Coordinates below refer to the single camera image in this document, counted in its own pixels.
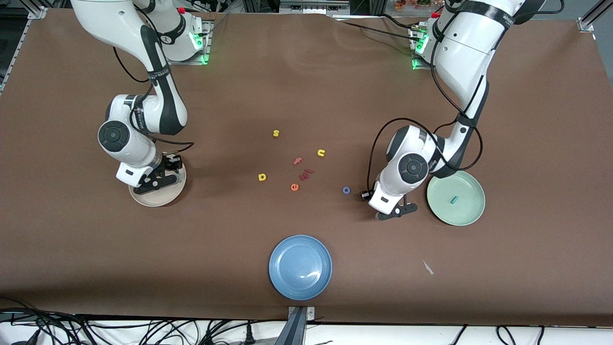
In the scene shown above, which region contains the beige brown plate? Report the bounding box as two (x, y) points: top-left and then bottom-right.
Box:
(128, 161), (187, 207)

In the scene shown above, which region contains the blue plate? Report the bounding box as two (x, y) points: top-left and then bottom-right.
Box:
(268, 234), (333, 301)

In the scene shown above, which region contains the pale green plate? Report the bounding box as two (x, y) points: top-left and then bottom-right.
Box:
(426, 170), (486, 227)

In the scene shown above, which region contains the brown table cover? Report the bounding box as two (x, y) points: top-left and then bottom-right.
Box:
(0, 9), (613, 326)

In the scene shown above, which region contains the grey equipment box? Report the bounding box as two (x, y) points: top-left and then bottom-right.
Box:
(280, 0), (350, 15)

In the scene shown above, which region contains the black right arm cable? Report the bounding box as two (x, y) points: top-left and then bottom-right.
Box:
(113, 46), (195, 155)

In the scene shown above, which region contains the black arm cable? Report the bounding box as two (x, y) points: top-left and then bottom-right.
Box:
(113, 46), (195, 155)
(368, 29), (484, 192)

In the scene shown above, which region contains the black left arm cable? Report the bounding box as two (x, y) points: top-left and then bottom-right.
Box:
(368, 29), (484, 192)

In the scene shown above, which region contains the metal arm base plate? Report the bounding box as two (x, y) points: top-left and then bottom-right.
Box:
(412, 24), (441, 71)
(165, 19), (211, 65)

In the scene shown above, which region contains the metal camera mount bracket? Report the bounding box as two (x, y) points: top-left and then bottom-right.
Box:
(286, 306), (317, 345)

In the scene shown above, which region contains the black cable on table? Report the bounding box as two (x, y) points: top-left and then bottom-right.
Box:
(341, 21), (418, 43)
(378, 13), (416, 29)

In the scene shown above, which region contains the aluminium frame profile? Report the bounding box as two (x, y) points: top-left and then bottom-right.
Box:
(577, 0), (613, 32)
(0, 0), (48, 92)

